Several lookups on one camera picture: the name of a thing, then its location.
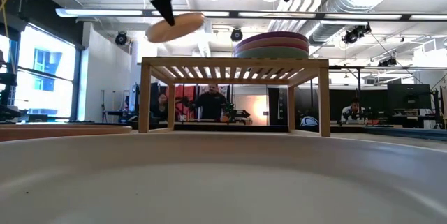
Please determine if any light peach plate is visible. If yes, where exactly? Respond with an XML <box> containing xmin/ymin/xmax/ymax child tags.
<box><xmin>145</xmin><ymin>11</ymin><xmax>206</xmax><ymax>44</ymax></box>

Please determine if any purple plate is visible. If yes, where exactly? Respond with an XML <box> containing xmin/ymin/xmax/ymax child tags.
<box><xmin>233</xmin><ymin>31</ymin><xmax>310</xmax><ymax>43</ymax></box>

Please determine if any magenta plate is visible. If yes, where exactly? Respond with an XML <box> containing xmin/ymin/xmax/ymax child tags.
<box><xmin>234</xmin><ymin>43</ymin><xmax>310</xmax><ymax>51</ymax></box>

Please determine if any beige plate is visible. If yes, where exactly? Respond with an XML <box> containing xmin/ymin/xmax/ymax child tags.
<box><xmin>0</xmin><ymin>131</ymin><xmax>447</xmax><ymax>224</ymax></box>

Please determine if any wooden slatted shelf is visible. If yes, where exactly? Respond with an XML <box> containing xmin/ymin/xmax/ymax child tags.
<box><xmin>138</xmin><ymin>56</ymin><xmax>332</xmax><ymax>137</ymax></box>

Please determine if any black ceiling spotlight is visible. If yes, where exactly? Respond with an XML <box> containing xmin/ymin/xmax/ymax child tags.
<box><xmin>230</xmin><ymin>27</ymin><xmax>244</xmax><ymax>43</ymax></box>
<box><xmin>115</xmin><ymin>31</ymin><xmax>129</xmax><ymax>46</ymax></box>

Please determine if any linear ceiling light fixture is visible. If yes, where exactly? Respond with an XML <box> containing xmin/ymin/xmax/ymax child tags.
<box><xmin>54</xmin><ymin>7</ymin><xmax>447</xmax><ymax>22</ymax></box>

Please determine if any black track light cluster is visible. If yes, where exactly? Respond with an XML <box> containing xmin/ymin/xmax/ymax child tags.
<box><xmin>342</xmin><ymin>23</ymin><xmax>373</xmax><ymax>45</ymax></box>

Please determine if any red fabric banner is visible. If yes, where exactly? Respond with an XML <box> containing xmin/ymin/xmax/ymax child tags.
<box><xmin>173</xmin><ymin>84</ymin><xmax>196</xmax><ymax>113</ymax></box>

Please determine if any person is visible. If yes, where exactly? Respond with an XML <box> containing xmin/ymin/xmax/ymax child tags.
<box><xmin>340</xmin><ymin>98</ymin><xmax>367</xmax><ymax>124</ymax></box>
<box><xmin>152</xmin><ymin>93</ymin><xmax>169</xmax><ymax>122</ymax></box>
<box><xmin>191</xmin><ymin>84</ymin><xmax>228</xmax><ymax>121</ymax></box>

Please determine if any black panel with white dots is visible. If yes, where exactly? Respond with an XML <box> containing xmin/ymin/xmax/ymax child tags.
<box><xmin>268</xmin><ymin>87</ymin><xmax>287</xmax><ymax>126</ymax></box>

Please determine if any white black ball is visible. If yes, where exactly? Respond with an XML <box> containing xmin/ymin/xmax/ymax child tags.
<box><xmin>300</xmin><ymin>115</ymin><xmax>318</xmax><ymax>127</ymax></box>

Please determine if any large window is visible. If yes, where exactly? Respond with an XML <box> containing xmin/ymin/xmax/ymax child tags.
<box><xmin>0</xmin><ymin>24</ymin><xmax>78</xmax><ymax>120</ymax></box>

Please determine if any black background monitor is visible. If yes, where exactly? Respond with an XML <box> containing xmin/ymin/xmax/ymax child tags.
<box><xmin>386</xmin><ymin>83</ymin><xmax>432</xmax><ymax>110</ymax></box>

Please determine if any black equipment rack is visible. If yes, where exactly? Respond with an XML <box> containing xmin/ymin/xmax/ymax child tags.
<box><xmin>0</xmin><ymin>72</ymin><xmax>18</xmax><ymax>122</ymax></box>

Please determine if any yellow cable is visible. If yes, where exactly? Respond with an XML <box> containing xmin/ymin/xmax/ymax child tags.
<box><xmin>0</xmin><ymin>0</ymin><xmax>22</xmax><ymax>75</ymax></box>

